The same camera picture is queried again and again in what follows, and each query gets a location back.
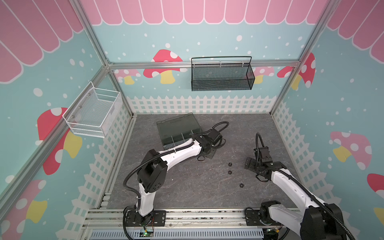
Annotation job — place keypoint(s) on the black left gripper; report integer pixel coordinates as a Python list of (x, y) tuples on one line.
[(210, 155)]

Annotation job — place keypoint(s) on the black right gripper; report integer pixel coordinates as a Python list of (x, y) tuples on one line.
[(250, 163)]

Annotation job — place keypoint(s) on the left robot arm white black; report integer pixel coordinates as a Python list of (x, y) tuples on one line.
[(150, 175)]

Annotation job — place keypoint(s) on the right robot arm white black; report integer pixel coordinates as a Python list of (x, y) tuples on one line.
[(314, 220)]

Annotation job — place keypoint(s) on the green plastic compartment organizer box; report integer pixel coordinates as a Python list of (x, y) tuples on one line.
[(177, 130)]

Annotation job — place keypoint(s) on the black wire mesh basket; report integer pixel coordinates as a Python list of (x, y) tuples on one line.
[(233, 73)]

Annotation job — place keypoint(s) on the white wire mesh basket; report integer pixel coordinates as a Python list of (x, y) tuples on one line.
[(93, 112)]

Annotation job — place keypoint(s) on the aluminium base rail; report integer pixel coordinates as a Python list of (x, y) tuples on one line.
[(182, 224)]

